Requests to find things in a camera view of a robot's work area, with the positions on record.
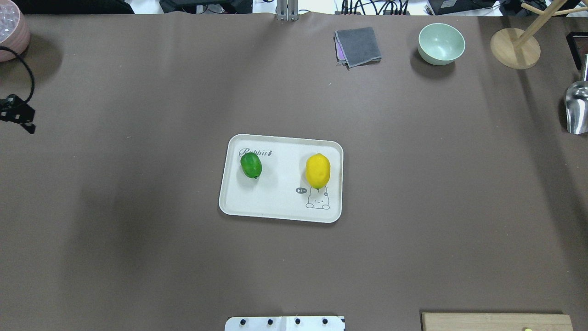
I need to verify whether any wooden stand with round base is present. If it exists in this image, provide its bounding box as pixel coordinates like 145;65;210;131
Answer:
491;0;588;70

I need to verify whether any yellow lemon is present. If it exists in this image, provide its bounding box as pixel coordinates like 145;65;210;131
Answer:
305;153;331;190

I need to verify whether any green lime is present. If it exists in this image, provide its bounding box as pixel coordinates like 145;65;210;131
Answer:
240;152;263;179

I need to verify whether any grey folded cloth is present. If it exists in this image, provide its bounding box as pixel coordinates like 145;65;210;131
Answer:
334;27;382;68

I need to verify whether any black box at edge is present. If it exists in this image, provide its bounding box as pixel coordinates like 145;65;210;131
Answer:
565;31;588;70

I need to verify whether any bamboo cutting board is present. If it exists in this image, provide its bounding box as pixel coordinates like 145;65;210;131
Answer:
421;312;574;331

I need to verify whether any metal scoop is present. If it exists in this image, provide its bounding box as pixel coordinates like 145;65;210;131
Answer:
565;54;588;135

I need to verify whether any purple cloth under grey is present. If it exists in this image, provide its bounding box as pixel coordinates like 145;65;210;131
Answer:
334;38;346;65

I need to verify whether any black cable with clip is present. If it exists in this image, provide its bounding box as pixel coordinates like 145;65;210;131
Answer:
0;46;36;135

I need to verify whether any light green bowl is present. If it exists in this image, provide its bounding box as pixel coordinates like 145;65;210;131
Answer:
418;23;466;66

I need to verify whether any white rectangular rabbit tray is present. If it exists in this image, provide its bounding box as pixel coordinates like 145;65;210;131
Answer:
219;134;344;223

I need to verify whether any aluminium camera post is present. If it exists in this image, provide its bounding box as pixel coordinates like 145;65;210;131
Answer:
276;0;300;22

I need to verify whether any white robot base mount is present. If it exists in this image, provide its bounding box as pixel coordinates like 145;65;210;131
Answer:
224;315;346;331

